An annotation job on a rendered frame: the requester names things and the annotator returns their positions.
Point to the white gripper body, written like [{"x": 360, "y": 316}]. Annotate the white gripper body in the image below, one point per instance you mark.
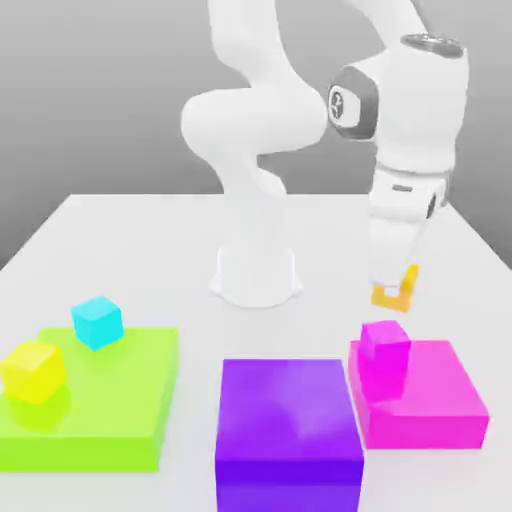
[{"x": 404, "y": 202}]

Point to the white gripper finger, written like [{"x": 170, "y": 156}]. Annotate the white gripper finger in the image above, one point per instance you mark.
[{"x": 394, "y": 248}]

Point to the small orange cube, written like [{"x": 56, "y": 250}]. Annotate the small orange cube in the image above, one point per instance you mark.
[{"x": 408, "y": 290}]

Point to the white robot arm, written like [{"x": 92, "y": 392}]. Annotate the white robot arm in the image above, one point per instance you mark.
[{"x": 256, "y": 116}]

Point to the small magenta cube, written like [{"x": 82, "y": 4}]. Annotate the small magenta cube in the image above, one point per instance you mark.
[{"x": 384, "y": 360}]

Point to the small cyan cube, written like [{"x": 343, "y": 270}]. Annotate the small cyan cube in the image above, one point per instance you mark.
[{"x": 97, "y": 324}]

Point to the small yellow cube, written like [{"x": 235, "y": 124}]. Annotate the small yellow cube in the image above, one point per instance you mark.
[{"x": 32, "y": 372}]

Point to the large pink box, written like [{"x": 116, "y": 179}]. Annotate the large pink box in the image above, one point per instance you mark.
[{"x": 440, "y": 400}]

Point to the large purple box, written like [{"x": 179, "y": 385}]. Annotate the large purple box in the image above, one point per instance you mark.
[{"x": 286, "y": 432}]

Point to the large green box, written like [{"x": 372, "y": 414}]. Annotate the large green box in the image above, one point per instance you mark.
[{"x": 116, "y": 400}]

